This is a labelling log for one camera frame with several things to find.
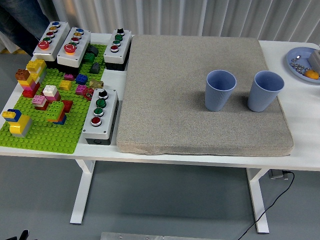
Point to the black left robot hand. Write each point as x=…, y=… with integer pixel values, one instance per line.
x=25, y=235

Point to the blue ribbed plastic cup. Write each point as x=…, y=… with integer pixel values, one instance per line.
x=216, y=100
x=260, y=100

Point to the white table leg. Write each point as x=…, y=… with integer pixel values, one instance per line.
x=82, y=190
x=258, y=200

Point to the green brick baseplate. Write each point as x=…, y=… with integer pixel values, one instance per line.
x=50, y=140

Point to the yellow blue grey brick stack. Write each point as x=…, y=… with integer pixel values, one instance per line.
x=18, y=125

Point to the green orange blue brick stack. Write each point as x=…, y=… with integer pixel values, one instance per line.
x=55, y=108

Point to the pink red brick stack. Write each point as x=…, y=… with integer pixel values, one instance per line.
x=38, y=100

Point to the red toy brick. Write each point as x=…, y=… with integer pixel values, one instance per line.
x=68, y=105

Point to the white pink brick stack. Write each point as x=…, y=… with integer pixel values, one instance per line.
x=50, y=90

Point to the four-button control box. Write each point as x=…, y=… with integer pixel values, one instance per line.
x=123, y=47
x=110, y=112

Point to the yellow toy brick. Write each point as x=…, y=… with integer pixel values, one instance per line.
x=65, y=85

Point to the pink toy brick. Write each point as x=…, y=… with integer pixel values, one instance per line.
x=80, y=89

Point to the brown yellow red brick stack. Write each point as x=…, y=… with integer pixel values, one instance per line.
x=23, y=74

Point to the magenta toy brick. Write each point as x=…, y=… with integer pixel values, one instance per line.
x=69, y=76

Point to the blue toy brick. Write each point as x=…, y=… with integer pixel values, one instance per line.
x=81, y=79

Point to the yellow white brick stack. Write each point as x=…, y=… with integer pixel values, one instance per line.
x=36, y=65

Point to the grey sloped brick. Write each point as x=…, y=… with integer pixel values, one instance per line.
x=95, y=68

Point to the dark green toy brick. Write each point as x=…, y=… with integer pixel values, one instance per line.
x=89, y=57

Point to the grey-brown mat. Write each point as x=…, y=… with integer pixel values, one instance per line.
x=162, y=100

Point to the dark grey curved brick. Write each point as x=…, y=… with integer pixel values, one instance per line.
x=93, y=50

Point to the five-button control box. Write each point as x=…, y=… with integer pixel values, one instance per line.
x=61, y=32
x=82, y=42

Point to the person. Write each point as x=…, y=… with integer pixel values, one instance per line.
x=20, y=20

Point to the grey power adapter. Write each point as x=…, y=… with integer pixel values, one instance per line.
x=276, y=174

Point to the white curtain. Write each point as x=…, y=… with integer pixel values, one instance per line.
x=175, y=15

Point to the small orange fruit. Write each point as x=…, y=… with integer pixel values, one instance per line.
x=311, y=74

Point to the light blue plate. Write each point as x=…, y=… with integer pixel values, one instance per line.
x=300, y=51

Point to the grey metal block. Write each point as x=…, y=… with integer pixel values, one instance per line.
x=315, y=60

